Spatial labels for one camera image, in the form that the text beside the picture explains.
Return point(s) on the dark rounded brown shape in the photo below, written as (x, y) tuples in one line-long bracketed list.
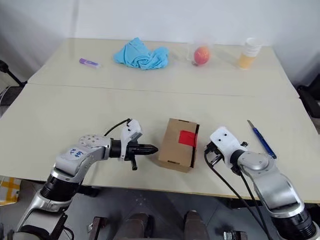
[(136, 227), (196, 226)]

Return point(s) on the silver metal bracket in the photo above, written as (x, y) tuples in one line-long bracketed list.
[(235, 235)]

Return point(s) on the blue utility knife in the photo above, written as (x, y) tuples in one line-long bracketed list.
[(262, 140)]

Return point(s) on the purple glue stick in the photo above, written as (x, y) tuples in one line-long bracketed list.
[(90, 63)]

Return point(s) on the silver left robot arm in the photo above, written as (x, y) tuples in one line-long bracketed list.
[(75, 162)]

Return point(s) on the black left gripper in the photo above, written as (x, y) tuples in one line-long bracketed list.
[(130, 151)]

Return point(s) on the clear plastic cup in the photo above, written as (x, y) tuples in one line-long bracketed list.
[(190, 50)]

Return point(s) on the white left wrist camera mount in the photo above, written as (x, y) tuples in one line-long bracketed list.
[(130, 131)]

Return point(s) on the black office chair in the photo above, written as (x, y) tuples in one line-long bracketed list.
[(10, 73)]

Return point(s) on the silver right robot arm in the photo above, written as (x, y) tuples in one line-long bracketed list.
[(272, 180)]

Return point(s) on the yellow and white bag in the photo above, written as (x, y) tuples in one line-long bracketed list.
[(8, 191)]

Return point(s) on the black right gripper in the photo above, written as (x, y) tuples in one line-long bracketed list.
[(213, 152)]

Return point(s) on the stack of paper cups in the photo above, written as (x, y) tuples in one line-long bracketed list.
[(248, 56)]

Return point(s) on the cardboard box with red tape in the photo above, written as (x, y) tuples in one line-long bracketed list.
[(175, 147)]

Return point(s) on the black table frame bracket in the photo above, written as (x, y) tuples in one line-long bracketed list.
[(88, 192), (245, 203)]

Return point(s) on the brown wooden block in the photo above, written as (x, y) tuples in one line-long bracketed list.
[(98, 228)]

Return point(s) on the red apple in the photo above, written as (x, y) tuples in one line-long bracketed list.
[(202, 55)]

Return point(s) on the light blue crumpled cloth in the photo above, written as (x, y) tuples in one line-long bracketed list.
[(142, 56)]

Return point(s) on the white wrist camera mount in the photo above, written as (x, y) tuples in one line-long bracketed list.
[(130, 131), (225, 140)]

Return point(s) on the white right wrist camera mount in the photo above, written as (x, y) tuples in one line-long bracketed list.
[(225, 140)]

